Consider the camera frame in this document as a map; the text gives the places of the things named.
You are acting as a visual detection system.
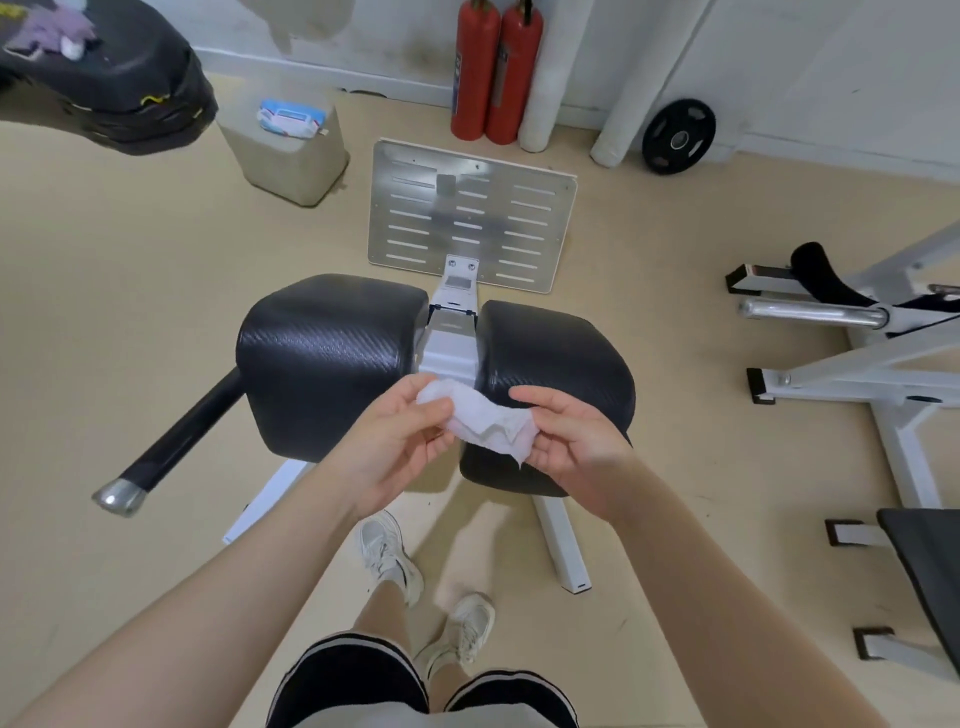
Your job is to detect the person's right hand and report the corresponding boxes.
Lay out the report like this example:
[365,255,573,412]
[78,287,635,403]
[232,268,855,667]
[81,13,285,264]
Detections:
[508,386,648,519]

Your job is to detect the person's left hand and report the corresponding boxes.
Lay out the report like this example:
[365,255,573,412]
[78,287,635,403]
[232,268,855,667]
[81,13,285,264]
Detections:
[322,372,460,519]

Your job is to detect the white cleaning wipe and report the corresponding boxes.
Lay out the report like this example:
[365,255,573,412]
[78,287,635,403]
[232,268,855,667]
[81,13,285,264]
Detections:
[416,377,541,470]

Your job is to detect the black textured cushion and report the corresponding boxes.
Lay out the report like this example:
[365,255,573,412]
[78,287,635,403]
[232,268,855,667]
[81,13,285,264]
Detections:
[236,273,430,465]

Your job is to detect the white machine frame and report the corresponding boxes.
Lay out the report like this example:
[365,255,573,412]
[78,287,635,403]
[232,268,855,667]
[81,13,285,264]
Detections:
[92,137,637,595]

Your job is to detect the black cushion with small dents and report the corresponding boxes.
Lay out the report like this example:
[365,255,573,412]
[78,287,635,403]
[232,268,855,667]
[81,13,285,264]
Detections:
[458,299,637,499]

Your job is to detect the black grip bar silver cap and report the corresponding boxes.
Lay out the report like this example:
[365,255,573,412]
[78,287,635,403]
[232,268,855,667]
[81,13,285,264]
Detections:
[92,367,245,519]

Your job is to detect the perforated metal footplate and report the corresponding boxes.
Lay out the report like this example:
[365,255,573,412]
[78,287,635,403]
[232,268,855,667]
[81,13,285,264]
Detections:
[367,137,579,295]

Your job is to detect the blue white wet wipe pack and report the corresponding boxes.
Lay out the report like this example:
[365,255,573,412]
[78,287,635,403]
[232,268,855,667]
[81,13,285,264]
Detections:
[256,99,331,142]

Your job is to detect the long black back pad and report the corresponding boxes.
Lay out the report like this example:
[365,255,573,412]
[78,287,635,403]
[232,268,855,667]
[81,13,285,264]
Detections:
[824,508,960,676]

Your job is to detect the person's right forearm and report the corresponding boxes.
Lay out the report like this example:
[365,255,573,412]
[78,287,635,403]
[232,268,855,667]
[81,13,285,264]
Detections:
[607,461,894,728]

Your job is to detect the person's left forearm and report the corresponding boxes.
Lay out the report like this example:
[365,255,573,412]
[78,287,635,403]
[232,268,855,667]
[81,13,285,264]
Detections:
[7,472,369,728]

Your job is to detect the person's left beige sneaker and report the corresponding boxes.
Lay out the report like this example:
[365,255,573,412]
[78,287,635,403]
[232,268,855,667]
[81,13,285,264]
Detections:
[356,511,425,607]

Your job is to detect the person's beige sneaker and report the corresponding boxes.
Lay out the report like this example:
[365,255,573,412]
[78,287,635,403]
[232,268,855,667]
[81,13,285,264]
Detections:
[414,593,496,680]
[356,511,425,607]

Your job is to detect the person's left leg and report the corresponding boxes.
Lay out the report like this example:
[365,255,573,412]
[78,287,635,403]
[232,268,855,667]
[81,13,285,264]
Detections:
[350,581,414,654]

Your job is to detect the person's leg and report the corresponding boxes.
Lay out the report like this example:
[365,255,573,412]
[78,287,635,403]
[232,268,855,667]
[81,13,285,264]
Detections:
[350,581,414,654]
[427,659,472,712]

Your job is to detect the person's right beige sneaker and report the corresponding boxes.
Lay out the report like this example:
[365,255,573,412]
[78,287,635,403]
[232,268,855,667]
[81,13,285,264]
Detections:
[414,593,496,680]

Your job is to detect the person's black striped shorts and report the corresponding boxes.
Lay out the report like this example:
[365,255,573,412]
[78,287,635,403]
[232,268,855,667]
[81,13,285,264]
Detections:
[266,633,580,728]

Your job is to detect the person's right leg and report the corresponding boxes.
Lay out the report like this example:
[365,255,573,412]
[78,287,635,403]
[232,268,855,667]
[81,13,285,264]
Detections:
[427,659,472,712]

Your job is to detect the person's grey white shirt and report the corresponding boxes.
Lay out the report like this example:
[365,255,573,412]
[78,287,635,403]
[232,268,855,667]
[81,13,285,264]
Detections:
[292,701,560,728]

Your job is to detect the black weight plate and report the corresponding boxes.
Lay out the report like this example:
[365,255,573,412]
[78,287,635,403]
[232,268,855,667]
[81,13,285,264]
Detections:
[642,98,718,176]

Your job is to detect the white exercise machine black roller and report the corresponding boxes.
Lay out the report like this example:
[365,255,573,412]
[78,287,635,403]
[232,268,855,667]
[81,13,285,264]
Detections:
[725,221,960,511]

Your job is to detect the purple cloth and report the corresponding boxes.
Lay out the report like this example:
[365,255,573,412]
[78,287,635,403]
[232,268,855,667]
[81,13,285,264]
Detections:
[14,3,97,54]

